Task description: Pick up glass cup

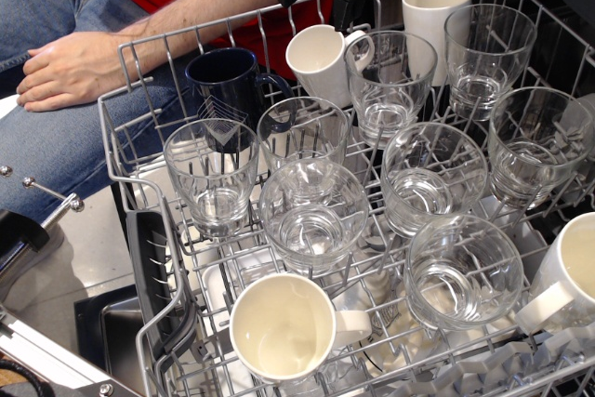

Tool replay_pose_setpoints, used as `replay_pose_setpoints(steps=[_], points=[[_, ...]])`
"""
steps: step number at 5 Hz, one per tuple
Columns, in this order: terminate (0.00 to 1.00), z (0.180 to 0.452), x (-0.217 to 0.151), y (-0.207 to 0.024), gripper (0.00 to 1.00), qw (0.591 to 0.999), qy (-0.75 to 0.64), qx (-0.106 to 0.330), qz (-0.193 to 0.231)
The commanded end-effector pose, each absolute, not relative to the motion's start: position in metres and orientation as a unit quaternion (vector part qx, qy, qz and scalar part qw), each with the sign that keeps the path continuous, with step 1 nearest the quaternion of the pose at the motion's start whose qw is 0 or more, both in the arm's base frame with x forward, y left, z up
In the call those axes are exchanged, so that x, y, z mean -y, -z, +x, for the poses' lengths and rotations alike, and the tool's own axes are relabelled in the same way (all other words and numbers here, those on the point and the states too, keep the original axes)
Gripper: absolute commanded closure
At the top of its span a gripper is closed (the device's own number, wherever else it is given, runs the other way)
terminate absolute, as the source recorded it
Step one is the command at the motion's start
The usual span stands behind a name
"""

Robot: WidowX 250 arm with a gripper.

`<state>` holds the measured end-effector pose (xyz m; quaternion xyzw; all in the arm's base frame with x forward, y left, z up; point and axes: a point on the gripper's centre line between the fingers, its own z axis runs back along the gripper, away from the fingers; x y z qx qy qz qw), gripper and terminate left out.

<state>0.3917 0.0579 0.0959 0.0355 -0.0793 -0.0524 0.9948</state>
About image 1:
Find clear glass cup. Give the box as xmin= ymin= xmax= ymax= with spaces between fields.
xmin=258 ymin=158 xmax=369 ymax=275
xmin=487 ymin=86 xmax=594 ymax=209
xmin=380 ymin=122 xmax=488 ymax=238
xmin=444 ymin=4 xmax=537 ymax=121
xmin=164 ymin=118 xmax=259 ymax=238
xmin=257 ymin=97 xmax=351 ymax=173
xmin=403 ymin=214 xmax=523 ymax=330
xmin=344 ymin=30 xmax=437 ymax=150

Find person's bare forearm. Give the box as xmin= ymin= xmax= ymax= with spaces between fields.
xmin=113 ymin=0 xmax=317 ymax=73

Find tall white cup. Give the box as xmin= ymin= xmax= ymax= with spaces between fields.
xmin=402 ymin=0 xmax=471 ymax=86

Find person's bare hand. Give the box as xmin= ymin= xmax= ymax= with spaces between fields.
xmin=17 ymin=32 xmax=129 ymax=112

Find dark blue mug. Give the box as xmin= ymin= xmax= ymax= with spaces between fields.
xmin=185 ymin=47 xmax=293 ymax=153

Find metal rod with knobs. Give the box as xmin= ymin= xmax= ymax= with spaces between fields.
xmin=21 ymin=177 xmax=86 ymax=230

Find cream mug, front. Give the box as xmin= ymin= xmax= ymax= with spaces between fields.
xmin=229 ymin=273 xmax=372 ymax=384

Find white mug, right edge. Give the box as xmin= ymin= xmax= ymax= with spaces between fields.
xmin=515 ymin=212 xmax=594 ymax=335

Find white tilted mug with handle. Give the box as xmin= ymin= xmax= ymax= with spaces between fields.
xmin=285 ymin=24 xmax=374 ymax=109

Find grey wire dishwasher rack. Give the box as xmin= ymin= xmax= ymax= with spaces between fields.
xmin=99 ymin=0 xmax=594 ymax=396

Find black dishwasher rack handle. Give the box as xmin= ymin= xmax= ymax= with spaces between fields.
xmin=126 ymin=210 xmax=196 ymax=373

